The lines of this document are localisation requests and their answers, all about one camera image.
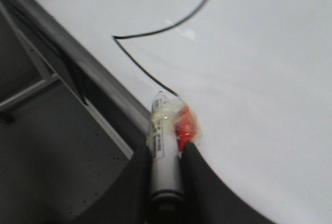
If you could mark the white whiteboard with frame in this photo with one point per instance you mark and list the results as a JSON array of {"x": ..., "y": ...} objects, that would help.
[{"x": 257, "y": 73}]

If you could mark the grey whiteboard stand frame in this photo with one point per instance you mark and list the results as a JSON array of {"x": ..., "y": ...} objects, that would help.
[{"x": 50, "y": 75}]

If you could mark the red round magnet taped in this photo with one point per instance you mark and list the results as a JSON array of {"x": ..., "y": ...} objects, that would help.
[{"x": 186, "y": 127}]

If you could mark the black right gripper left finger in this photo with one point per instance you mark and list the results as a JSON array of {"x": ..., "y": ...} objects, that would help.
[{"x": 126, "y": 199}]

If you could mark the white black whiteboard marker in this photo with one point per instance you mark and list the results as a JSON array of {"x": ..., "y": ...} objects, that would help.
[{"x": 166, "y": 181}]

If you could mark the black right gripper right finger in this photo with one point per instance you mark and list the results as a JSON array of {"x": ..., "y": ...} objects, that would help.
[{"x": 209, "y": 200}]

